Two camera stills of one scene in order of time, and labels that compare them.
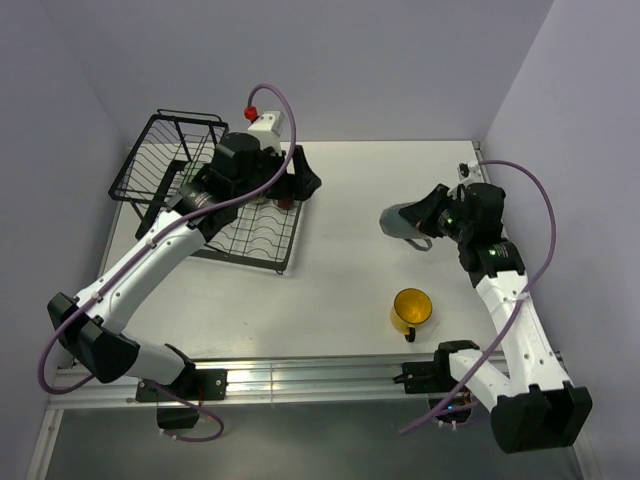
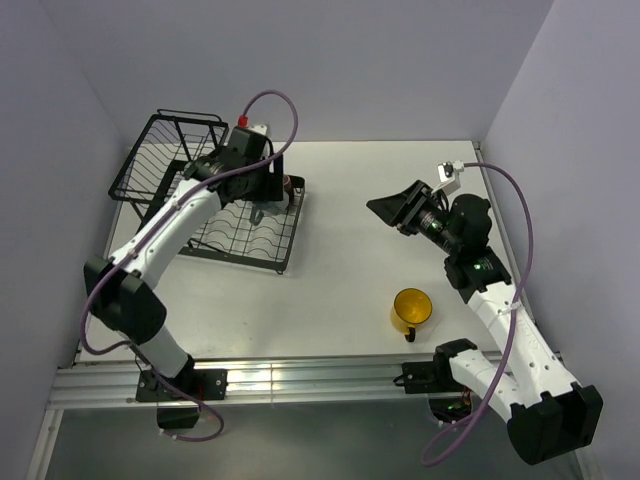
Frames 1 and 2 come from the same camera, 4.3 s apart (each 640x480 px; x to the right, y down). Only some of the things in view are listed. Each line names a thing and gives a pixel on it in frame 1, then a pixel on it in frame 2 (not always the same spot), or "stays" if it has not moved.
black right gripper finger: (425, 212) → (390, 207)
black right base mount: (429, 376) stays
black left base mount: (195, 384) stays
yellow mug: (410, 307) stays
